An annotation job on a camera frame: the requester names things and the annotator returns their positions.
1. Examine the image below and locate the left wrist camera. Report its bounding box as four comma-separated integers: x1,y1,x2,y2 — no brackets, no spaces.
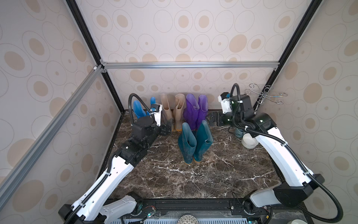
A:
151,104,163,127

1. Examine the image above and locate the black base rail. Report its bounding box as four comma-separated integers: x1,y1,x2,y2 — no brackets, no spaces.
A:
114,198,313,224

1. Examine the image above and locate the left black frame post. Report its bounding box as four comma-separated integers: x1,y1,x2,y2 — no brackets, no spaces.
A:
65,0,125,114

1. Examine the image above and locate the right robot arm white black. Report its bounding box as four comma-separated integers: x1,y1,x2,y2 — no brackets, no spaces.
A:
207,92,344,223

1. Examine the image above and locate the blue rain boot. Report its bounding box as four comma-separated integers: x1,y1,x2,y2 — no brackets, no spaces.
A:
150,97,156,105
133,100,146,119

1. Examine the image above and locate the right black frame post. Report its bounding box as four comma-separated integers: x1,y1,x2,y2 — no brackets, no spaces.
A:
250,0,322,113

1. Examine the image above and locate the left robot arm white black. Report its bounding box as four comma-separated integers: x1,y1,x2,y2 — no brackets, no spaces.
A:
58,104,172,224

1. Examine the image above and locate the metal cup tree stand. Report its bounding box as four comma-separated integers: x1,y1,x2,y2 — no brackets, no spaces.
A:
244,83,288,114

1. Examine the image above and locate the white ceramic bowl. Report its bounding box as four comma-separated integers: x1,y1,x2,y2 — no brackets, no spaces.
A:
241,133,259,149

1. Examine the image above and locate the black frame post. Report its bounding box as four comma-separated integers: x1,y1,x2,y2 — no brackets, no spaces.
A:
250,0,322,113
65,0,125,114

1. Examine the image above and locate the purple rain boot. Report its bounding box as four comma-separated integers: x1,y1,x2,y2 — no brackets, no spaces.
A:
196,95,208,129
183,93,200,130

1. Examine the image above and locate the horizontal aluminium frame bar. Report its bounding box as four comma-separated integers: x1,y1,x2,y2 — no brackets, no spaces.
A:
103,61,280,70

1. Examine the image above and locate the dark green rain boot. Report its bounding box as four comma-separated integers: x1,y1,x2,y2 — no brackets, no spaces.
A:
194,120,213,162
178,122,197,164

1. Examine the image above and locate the beige rain boot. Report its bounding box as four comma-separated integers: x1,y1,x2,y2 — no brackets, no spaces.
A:
173,93,186,132
160,93,174,126

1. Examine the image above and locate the left diagonal aluminium bar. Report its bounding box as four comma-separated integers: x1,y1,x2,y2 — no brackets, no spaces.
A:
1,64,104,210

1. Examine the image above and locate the grey-green ceramic mug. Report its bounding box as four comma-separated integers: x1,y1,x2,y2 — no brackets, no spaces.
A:
235,128,244,139

